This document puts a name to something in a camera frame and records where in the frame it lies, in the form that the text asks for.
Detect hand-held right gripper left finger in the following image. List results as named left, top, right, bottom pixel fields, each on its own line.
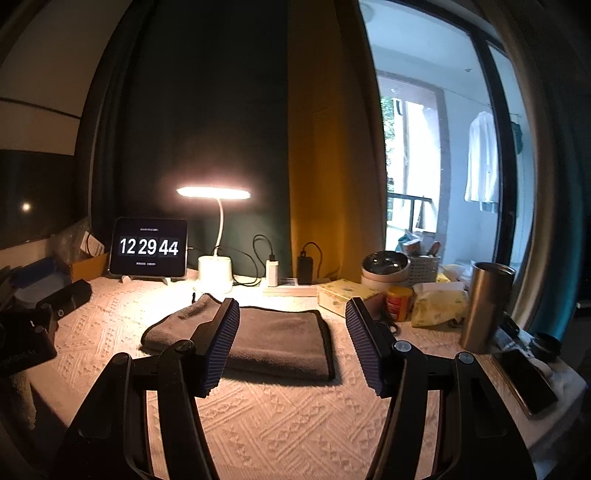
left=50, top=298, right=241, bottom=480

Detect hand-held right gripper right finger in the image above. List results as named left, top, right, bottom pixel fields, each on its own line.
left=345, top=296, right=539, bottom=480

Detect grey towel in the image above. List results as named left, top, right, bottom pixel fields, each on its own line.
left=141, top=294, right=336, bottom=382

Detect orange lidded jar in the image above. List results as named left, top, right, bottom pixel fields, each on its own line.
left=386, top=286, right=413, bottom=322

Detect yellow tissue box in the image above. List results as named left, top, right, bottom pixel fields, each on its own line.
left=316, top=280, right=382, bottom=315

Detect stacked bowls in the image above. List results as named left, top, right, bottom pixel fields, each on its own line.
left=361, top=250, right=411, bottom=291

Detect yellow tissue pack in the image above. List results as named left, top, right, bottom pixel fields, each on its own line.
left=410, top=281, right=469, bottom=328

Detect white power strip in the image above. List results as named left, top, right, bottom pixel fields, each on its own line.
left=262, top=277, right=332, bottom=297

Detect white textured tablecloth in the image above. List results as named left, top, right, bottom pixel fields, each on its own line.
left=28, top=275, right=585, bottom=480

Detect white perforated utensil holder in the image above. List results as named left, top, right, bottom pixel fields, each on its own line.
left=406, top=254, right=443, bottom=286

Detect black power adapter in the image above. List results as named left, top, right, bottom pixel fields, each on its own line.
left=297, top=251, right=314, bottom=285

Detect white desk lamp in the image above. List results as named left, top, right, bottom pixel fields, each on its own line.
left=176, top=185, right=252, bottom=294

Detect tablet with clock display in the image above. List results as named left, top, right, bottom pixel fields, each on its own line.
left=109, top=217, right=189, bottom=283

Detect steel tumbler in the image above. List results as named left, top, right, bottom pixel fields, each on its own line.
left=459, top=261, right=516, bottom=354

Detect cardboard box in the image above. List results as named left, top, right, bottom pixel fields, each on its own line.
left=65, top=231, right=112, bottom=283

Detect black case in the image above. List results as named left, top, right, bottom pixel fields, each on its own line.
left=36, top=279, right=93, bottom=319

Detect black smartphone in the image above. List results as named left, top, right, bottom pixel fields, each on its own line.
left=499, top=349, right=558, bottom=415

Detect mustard yellow curtain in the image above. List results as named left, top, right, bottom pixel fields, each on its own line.
left=286, top=0, right=389, bottom=283

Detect hanging white shirt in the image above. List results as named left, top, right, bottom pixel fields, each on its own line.
left=464, top=111, right=501, bottom=213

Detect dark green curtain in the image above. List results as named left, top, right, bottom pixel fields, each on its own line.
left=76, top=0, right=293, bottom=287

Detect black television screen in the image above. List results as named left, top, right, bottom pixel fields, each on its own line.
left=0, top=148, right=78, bottom=251

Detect black charging cable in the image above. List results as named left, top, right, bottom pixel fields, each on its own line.
left=212, top=234, right=274, bottom=286

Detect black camera lens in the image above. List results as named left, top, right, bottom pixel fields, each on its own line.
left=529, top=332, right=561, bottom=365

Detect black camera device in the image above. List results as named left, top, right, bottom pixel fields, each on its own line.
left=0, top=307, right=60, bottom=377

